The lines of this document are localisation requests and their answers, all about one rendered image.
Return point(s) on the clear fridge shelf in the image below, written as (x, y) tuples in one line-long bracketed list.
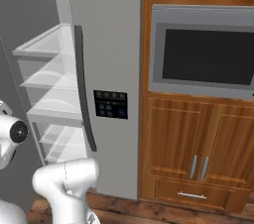
[(49, 41), (53, 76), (63, 143), (56, 107)]

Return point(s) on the grey built-in microwave oven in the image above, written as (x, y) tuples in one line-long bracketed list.
[(205, 56)]

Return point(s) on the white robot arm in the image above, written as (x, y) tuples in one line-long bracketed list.
[(67, 185)]

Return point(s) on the wooden drawer front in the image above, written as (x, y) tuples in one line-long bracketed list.
[(211, 190)]

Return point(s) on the grey fridge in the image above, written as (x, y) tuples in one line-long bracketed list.
[(33, 10)]

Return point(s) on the wooden cupboard unit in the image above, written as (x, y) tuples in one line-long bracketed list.
[(144, 69)]

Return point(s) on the grey fridge door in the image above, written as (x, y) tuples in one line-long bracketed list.
[(112, 36)]

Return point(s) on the wooden cupboard door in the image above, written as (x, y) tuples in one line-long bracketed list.
[(175, 135), (231, 142)]

